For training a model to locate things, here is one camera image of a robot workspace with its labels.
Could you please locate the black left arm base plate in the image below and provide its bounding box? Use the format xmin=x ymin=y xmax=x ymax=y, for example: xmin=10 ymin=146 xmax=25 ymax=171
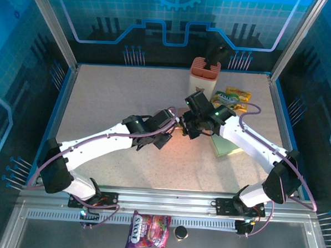
xmin=67 ymin=190 xmax=119 ymax=211

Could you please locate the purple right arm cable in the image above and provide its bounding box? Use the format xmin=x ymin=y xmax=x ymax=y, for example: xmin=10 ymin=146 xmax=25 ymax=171
xmin=217 ymin=101 xmax=323 ymax=241

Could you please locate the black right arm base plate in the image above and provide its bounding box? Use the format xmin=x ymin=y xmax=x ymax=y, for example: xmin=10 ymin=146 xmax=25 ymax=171
xmin=214 ymin=197 xmax=267 ymax=219

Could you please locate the black knife handle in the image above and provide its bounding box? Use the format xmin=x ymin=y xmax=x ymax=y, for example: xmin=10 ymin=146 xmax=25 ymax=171
xmin=203 ymin=42 xmax=228 ymax=72

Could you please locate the aluminium frame post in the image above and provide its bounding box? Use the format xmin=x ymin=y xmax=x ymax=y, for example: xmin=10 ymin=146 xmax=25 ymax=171
xmin=21 ymin=0 xmax=84 ymax=72
xmin=269 ymin=0 xmax=330 ymax=84

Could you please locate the purple Fox's berries candy bag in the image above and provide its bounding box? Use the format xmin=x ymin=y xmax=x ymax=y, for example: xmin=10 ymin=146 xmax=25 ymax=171
xmin=125 ymin=210 xmax=172 ymax=248

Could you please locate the cream knife block pink top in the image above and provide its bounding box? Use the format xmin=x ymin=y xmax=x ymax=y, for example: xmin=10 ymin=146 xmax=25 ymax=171
xmin=188 ymin=57 xmax=222 ymax=98

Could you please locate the yellow candy bag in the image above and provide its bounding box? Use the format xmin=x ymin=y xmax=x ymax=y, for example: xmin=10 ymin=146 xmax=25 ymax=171
xmin=224 ymin=87 xmax=252 ymax=112

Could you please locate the black round cap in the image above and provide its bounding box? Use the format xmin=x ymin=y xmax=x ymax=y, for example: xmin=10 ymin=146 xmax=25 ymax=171
xmin=173 ymin=225 xmax=189 ymax=242

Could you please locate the green paper box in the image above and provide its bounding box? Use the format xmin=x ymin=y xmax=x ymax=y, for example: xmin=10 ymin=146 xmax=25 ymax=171
xmin=210 ymin=133 xmax=245 ymax=159

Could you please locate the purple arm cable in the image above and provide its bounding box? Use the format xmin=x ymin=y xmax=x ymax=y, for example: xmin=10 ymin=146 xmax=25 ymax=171
xmin=217 ymin=101 xmax=323 ymax=241
xmin=24 ymin=99 xmax=181 ymax=234

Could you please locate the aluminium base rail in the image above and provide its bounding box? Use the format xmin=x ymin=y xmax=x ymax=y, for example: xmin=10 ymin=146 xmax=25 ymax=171
xmin=18 ymin=180 xmax=319 ymax=220

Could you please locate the slotted metal cable duct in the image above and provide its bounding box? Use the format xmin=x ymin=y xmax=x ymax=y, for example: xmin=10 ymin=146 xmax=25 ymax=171
xmin=26 ymin=208 xmax=241 ymax=232

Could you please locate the green Fox's candy bag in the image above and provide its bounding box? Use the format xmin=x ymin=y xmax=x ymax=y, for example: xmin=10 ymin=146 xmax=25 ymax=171
xmin=210 ymin=90 xmax=240 ymax=110

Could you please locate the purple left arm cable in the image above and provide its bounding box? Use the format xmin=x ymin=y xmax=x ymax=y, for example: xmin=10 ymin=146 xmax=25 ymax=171
xmin=24 ymin=99 xmax=181 ymax=234

